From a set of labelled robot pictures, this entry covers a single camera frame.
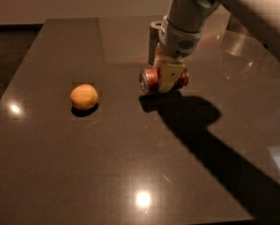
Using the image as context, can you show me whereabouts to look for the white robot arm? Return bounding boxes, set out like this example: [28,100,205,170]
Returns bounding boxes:
[155,0,280,93]

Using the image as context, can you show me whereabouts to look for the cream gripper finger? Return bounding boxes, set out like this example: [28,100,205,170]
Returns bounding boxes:
[158,62,186,93]
[154,44,163,68]

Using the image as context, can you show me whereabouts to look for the red coke can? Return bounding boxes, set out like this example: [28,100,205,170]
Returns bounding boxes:
[140,68,188,94]

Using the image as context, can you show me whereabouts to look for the orange fruit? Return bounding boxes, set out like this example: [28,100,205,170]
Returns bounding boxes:
[70,84,98,111]

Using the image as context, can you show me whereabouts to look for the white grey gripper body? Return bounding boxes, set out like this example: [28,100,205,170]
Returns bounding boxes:
[159,0,219,57]

